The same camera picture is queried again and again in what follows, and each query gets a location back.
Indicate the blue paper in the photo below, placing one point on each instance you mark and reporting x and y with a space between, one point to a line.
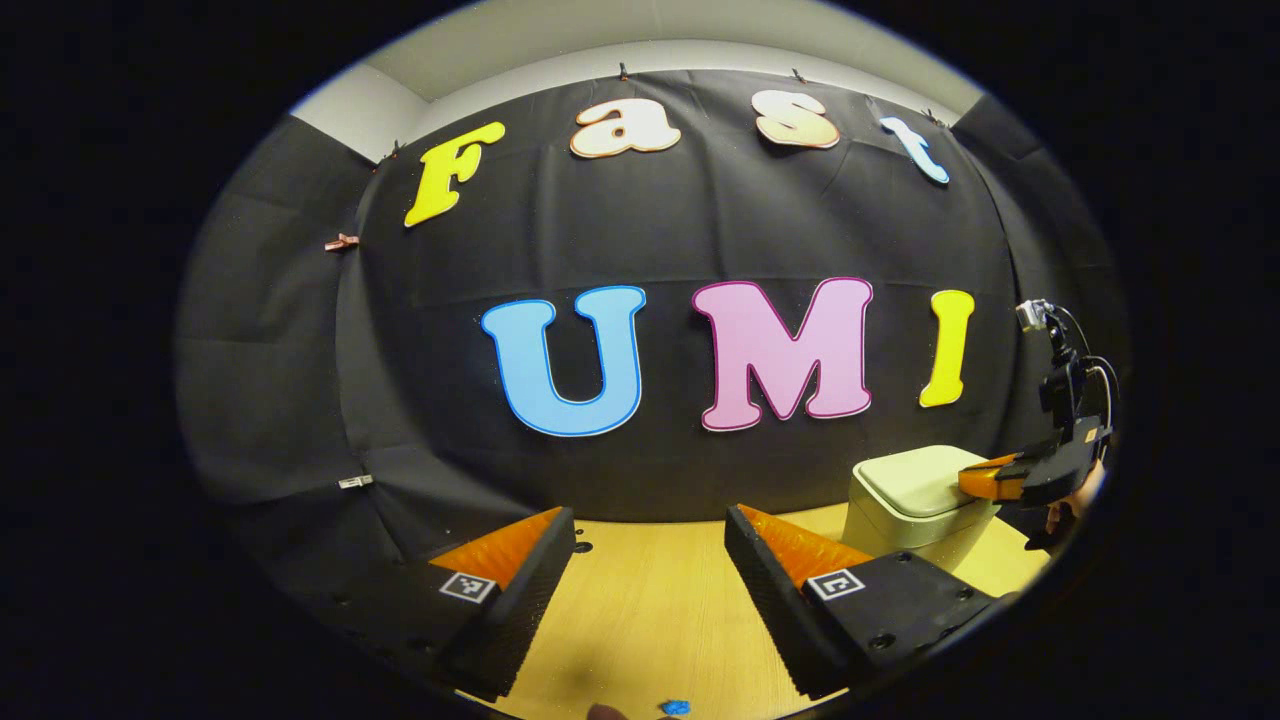
675 707

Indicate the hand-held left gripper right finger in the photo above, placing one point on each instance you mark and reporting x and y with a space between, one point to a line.
768 600

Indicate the pink clip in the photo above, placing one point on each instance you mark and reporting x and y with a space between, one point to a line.
342 242

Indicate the wooden desktop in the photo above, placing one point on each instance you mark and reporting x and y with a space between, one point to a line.
650 610

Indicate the white clip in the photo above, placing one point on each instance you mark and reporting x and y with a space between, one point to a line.
355 481

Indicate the black backdrop cloth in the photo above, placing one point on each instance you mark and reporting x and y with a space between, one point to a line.
700 230

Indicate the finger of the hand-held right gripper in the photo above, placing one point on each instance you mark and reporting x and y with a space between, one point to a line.
1040 472

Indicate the green desktop garbage bin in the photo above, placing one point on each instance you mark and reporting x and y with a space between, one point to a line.
905 485

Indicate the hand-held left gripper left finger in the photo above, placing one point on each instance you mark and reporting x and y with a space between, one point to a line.
532 590

